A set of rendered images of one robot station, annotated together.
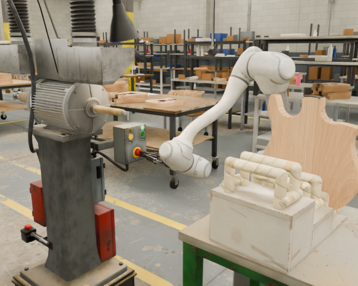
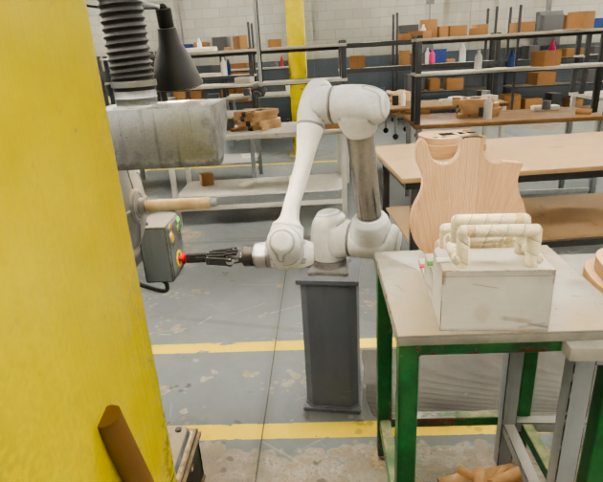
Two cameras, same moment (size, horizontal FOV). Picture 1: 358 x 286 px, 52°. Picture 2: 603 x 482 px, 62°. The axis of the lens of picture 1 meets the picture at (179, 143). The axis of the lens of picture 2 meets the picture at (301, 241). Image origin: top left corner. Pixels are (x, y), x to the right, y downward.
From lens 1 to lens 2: 0.93 m
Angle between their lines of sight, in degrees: 35
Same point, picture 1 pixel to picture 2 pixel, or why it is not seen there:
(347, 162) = (514, 201)
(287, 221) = (550, 276)
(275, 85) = (371, 127)
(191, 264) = (413, 369)
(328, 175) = not seen: hidden behind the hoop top
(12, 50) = not seen: outside the picture
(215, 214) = (449, 298)
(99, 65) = (210, 135)
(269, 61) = (366, 98)
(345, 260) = (558, 298)
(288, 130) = (445, 179)
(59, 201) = not seen: hidden behind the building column
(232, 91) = (311, 142)
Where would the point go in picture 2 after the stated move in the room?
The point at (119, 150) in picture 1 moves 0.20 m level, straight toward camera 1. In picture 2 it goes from (156, 262) to (191, 277)
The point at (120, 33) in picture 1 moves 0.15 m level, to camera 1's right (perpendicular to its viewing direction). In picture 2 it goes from (184, 76) to (233, 72)
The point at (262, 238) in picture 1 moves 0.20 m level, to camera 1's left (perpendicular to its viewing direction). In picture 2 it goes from (518, 303) to (470, 333)
